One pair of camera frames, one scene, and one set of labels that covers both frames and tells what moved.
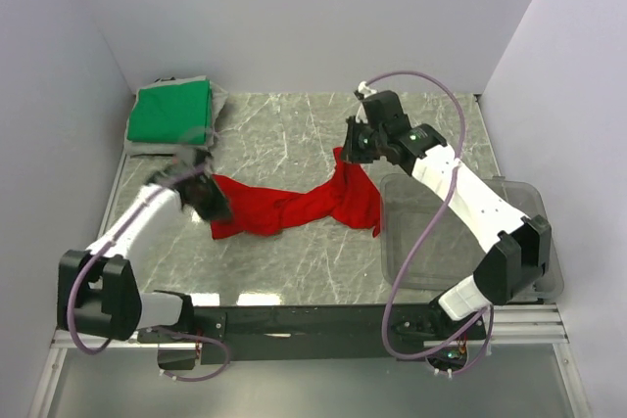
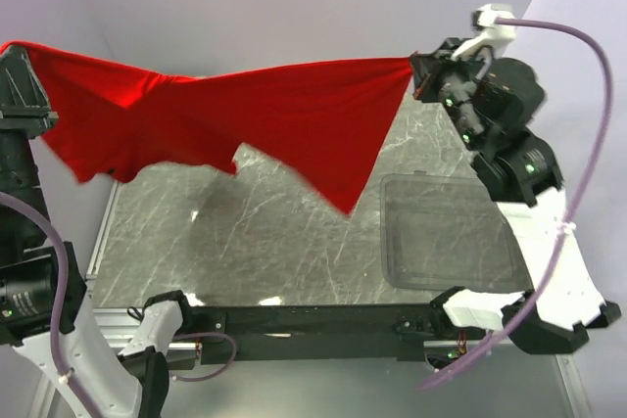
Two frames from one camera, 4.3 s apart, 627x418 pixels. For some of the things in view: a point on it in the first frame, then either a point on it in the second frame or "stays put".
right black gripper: (351, 153) -> (427, 67)
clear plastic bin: (447, 257) stays put
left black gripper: (217, 208) -> (23, 99)
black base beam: (283, 333) stays put
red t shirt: (350, 198) -> (107, 119)
